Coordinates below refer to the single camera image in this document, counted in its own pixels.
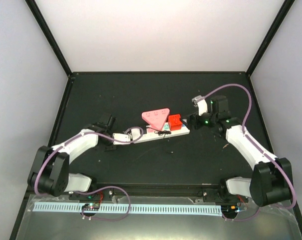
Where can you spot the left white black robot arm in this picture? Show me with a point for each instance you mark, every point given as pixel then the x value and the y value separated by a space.
pixel 50 172

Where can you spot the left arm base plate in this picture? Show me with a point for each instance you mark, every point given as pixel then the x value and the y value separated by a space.
pixel 95 196

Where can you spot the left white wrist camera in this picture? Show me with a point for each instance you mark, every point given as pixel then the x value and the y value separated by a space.
pixel 127 136

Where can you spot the black frame post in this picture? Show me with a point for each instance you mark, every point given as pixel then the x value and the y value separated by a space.
pixel 278 20
pixel 35 10

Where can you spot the right black frame post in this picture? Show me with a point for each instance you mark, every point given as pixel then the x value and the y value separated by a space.
pixel 278 20

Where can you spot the left black frame post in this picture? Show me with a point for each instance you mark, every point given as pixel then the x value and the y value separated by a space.
pixel 35 10

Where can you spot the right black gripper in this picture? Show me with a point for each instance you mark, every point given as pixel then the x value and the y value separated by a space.
pixel 197 124

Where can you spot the white power strip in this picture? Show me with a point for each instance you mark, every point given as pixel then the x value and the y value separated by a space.
pixel 151 134

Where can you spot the red cube plug adapter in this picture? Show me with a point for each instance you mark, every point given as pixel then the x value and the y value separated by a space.
pixel 174 122

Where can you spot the black plug with thin cable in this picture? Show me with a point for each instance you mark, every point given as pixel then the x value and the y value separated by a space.
pixel 162 132

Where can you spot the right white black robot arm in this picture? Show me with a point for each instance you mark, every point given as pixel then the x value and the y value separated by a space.
pixel 271 180

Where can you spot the white slotted cable duct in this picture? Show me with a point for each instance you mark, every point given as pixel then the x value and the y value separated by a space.
pixel 147 209

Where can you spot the pink triangular plug adapter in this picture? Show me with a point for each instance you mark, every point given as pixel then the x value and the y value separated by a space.
pixel 156 118

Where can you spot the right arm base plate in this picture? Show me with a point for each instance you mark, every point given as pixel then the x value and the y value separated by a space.
pixel 219 194

